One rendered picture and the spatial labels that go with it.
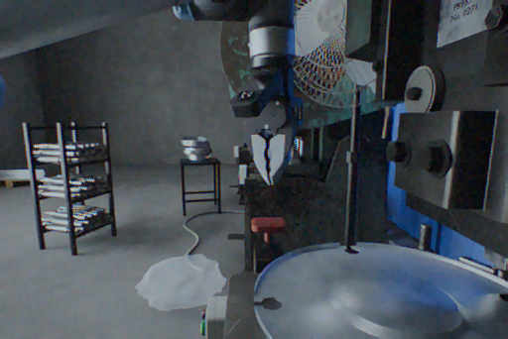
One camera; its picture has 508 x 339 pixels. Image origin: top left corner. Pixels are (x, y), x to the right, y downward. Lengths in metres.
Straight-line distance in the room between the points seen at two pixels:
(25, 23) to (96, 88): 7.21
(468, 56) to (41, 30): 0.40
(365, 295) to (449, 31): 0.27
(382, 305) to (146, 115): 6.99
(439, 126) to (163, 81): 6.93
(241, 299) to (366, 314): 0.12
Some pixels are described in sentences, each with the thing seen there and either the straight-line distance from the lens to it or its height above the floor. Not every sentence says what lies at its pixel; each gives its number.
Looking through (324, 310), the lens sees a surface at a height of 0.78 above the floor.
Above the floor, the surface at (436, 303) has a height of 0.79.
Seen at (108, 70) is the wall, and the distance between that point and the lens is 7.52.
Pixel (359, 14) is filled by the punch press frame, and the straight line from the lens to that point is 0.47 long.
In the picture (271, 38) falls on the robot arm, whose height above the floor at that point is 1.09.
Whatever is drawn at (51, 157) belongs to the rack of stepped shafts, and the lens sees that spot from 2.63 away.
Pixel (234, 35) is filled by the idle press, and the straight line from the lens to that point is 1.66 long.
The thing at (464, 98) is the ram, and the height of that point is 0.99.
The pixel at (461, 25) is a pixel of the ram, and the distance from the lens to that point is 0.36.
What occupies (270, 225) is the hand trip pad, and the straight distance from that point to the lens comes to 0.63.
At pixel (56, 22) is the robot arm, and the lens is 0.39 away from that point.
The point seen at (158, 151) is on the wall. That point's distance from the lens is 7.17.
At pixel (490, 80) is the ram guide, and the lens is 0.26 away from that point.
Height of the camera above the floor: 0.97
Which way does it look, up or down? 10 degrees down
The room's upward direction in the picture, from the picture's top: straight up
